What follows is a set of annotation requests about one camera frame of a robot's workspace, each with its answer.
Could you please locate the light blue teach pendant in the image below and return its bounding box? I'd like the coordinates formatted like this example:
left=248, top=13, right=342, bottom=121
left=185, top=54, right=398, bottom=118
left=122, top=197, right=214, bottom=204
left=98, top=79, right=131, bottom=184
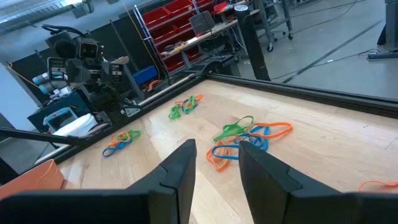
left=42, top=106, right=79, bottom=133

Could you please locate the orange handled tool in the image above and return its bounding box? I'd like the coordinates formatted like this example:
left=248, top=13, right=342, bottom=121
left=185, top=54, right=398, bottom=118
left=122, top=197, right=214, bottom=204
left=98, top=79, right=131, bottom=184
left=147, top=79, right=162, bottom=93

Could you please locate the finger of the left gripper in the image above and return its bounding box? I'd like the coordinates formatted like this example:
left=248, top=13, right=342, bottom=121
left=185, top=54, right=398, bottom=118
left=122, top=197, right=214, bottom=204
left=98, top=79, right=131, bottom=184
left=46, top=57, right=68, bottom=82
left=109, top=62, right=125, bottom=84

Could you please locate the wooden workbench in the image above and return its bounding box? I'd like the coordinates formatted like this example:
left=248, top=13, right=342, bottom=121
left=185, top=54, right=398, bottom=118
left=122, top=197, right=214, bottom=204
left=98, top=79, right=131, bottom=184
left=160, top=8, right=262, bottom=60

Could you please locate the black box on workbench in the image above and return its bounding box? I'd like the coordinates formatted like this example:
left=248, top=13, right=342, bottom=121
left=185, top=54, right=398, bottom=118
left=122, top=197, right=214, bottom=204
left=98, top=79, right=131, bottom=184
left=188, top=10, right=216, bottom=36

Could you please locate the yellow cable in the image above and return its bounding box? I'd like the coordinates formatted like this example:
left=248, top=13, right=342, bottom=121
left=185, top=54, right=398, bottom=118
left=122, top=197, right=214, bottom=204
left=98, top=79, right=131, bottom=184
left=121, top=0, right=162, bottom=82

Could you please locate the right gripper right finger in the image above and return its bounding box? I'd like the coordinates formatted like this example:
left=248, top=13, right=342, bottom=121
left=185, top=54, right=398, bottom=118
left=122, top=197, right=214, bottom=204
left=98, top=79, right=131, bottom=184
left=238, top=140, right=398, bottom=224

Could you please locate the blue rubber band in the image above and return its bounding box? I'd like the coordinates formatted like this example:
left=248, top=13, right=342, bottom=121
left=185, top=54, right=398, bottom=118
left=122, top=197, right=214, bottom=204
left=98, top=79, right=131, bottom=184
left=211, top=143, right=240, bottom=161
left=101, top=139, right=133, bottom=158
left=233, top=126, right=270, bottom=152
left=181, top=96, right=197, bottom=114

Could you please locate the red storage bin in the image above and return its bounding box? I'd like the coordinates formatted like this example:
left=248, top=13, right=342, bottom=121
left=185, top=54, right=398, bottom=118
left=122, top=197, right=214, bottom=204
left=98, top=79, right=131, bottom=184
left=185, top=45, right=201, bottom=62
left=163, top=53, right=187, bottom=73
left=141, top=6, right=171, bottom=29
left=162, top=0, right=195, bottom=17
left=150, top=23, right=180, bottom=44

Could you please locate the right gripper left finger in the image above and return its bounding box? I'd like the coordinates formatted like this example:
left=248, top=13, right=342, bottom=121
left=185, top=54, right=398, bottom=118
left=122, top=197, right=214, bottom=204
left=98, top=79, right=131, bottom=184
left=0, top=138, right=198, bottom=224

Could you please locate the blue storage bin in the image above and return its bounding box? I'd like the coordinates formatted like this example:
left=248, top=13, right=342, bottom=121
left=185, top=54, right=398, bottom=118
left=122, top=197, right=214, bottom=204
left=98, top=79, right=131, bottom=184
left=132, top=65, right=159, bottom=86

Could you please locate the dark blue cart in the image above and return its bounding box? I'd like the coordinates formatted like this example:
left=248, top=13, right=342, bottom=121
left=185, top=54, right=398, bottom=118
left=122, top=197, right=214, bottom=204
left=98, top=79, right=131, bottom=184
left=27, top=91, right=91, bottom=133

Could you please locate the grey column stand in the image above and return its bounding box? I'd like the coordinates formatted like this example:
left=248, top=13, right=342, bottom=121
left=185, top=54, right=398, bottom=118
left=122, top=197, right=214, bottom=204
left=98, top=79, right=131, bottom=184
left=368, top=0, right=398, bottom=60

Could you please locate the white bag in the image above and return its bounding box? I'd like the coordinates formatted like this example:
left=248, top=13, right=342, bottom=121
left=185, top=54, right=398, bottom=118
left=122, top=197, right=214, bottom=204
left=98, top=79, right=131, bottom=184
left=52, top=113, right=99, bottom=138

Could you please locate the metal shelf rack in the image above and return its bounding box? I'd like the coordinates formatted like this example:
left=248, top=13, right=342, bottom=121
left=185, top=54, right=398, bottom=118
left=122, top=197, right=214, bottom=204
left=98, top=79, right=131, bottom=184
left=133, top=0, right=224, bottom=77

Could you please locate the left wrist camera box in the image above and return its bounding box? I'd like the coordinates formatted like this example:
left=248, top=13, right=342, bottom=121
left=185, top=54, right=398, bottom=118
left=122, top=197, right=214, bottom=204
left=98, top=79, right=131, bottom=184
left=76, top=37, right=105, bottom=62

